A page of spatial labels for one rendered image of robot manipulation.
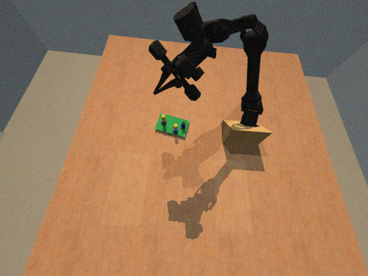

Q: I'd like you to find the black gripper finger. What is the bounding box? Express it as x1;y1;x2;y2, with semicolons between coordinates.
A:
155;79;181;95
153;66;171;94

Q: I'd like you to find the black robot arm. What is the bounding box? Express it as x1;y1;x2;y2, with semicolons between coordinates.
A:
172;1;269;127

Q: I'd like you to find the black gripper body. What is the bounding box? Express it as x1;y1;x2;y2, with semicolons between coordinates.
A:
149;40;201;101

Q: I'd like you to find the green circuit board with knobs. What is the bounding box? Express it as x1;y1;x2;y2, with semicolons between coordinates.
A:
155;113;189;138

